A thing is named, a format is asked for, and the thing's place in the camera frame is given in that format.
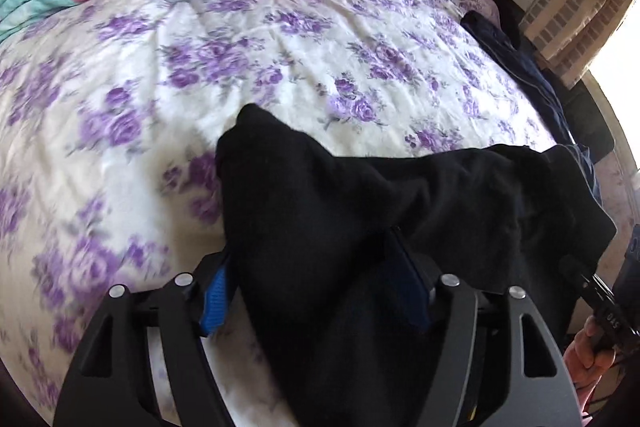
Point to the right hand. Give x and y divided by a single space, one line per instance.
585 365

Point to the navy blue pants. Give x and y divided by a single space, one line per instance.
537 89

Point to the black pants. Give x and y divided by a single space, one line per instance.
336 257

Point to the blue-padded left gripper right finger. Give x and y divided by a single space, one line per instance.
494 361

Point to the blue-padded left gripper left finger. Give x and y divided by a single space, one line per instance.
110 382

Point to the beige brick-pattern curtain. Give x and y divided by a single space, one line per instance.
568 34

